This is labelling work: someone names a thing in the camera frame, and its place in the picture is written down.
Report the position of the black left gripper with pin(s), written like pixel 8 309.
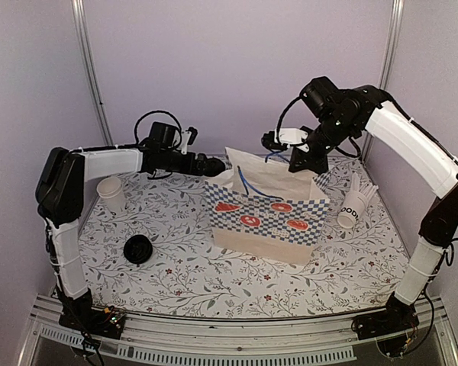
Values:
pixel 199 171

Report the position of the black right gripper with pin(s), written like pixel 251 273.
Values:
pixel 319 164

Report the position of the checkered paper takeout bag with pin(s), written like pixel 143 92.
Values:
pixel 259 207

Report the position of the stack of white paper cups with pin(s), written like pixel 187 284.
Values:
pixel 110 190

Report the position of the stack of black cup lids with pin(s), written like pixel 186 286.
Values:
pixel 138 249

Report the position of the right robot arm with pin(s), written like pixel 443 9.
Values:
pixel 345 113

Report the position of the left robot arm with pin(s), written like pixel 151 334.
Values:
pixel 60 194

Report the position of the white cup holding straws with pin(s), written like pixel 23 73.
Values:
pixel 353 207

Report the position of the bundle of white wrapped straws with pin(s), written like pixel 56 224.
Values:
pixel 367 191

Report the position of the floral patterned table mat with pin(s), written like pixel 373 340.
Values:
pixel 187 275

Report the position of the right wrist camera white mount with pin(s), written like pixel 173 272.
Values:
pixel 285 138

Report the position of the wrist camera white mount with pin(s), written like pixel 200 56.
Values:
pixel 187 138
pixel 285 138

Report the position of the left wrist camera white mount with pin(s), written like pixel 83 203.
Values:
pixel 187 138

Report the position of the right aluminium frame post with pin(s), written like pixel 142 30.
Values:
pixel 395 24

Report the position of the aluminium frame post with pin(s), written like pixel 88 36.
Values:
pixel 82 33
pixel 395 24

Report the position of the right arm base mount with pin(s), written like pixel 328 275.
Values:
pixel 384 322

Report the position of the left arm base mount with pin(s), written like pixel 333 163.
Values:
pixel 108 323

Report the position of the left aluminium frame post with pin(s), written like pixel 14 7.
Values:
pixel 82 33

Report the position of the aluminium table edge rail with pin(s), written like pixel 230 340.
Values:
pixel 435 343

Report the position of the grey slotted cable duct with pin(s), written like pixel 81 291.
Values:
pixel 172 341

